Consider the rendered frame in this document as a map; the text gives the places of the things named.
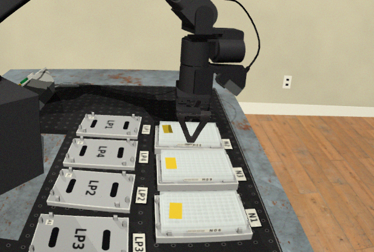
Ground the white button panel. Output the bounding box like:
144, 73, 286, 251
18, 67, 80, 110

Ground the white plate lid with yellow tape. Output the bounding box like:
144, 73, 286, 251
159, 121, 221, 143
161, 150, 234, 178
160, 190, 248, 230

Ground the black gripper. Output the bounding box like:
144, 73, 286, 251
174, 63, 212, 143

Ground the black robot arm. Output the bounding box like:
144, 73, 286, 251
0, 0, 247, 96

